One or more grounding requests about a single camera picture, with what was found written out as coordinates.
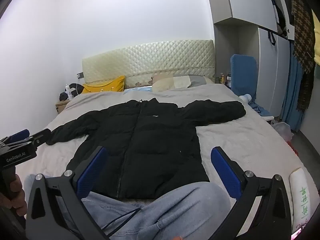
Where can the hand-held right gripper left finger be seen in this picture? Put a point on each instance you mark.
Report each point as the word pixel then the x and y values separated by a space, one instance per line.
pixel 92 171

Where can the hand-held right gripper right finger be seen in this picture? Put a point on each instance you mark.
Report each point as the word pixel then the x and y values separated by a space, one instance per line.
pixel 225 172

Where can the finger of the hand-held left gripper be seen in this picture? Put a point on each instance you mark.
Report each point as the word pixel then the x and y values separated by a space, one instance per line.
pixel 21 133
pixel 41 135

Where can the black puffer jacket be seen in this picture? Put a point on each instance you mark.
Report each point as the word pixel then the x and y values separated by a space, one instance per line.
pixel 150 145

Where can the blue clothes pile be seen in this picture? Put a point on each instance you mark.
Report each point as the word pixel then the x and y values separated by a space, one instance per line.
pixel 258 109

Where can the person's left hand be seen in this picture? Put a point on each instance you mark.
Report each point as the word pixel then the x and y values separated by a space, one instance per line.
pixel 15 197

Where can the wooden nightstand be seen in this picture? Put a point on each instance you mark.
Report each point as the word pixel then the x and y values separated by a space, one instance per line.
pixel 61 105

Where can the bed with grey blanket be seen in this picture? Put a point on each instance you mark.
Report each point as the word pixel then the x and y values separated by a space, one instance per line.
pixel 237 135

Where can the white bottle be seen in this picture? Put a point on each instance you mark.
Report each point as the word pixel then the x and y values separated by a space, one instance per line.
pixel 68 91

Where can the black bag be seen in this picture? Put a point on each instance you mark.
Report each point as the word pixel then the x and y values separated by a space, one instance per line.
pixel 75 88

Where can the clear plastic bag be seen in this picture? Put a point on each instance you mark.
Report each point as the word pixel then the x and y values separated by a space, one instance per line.
pixel 283 130

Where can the person's light grey clothing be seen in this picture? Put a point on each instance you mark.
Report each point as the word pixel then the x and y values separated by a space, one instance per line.
pixel 160 215

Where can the white bolster with green print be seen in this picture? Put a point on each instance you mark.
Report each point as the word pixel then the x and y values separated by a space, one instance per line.
pixel 300 200

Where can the yellow pillow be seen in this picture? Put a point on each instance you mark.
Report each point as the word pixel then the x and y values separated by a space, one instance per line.
pixel 105 86

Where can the light blue bed sheet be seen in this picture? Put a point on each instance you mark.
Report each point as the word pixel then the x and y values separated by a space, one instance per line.
pixel 137 89

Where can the group of small bottles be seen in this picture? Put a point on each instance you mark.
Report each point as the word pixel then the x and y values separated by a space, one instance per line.
pixel 224 78

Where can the white and grey pillow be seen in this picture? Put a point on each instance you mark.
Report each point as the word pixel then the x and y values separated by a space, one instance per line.
pixel 191 81

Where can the beige pillow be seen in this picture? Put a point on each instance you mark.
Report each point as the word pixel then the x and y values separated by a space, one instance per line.
pixel 162 82

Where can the cream quilted headboard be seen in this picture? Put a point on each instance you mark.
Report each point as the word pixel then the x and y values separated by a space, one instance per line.
pixel 150 60

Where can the brown houndstooth scarf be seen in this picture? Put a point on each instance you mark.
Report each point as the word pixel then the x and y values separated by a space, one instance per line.
pixel 303 42

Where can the yellow cloth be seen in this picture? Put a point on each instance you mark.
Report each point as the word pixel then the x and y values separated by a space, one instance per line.
pixel 317 40

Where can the grey white wardrobe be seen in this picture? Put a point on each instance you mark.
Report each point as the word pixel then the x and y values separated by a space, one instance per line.
pixel 252 12

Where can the wall socket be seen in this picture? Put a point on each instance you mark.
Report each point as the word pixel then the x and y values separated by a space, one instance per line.
pixel 80 74

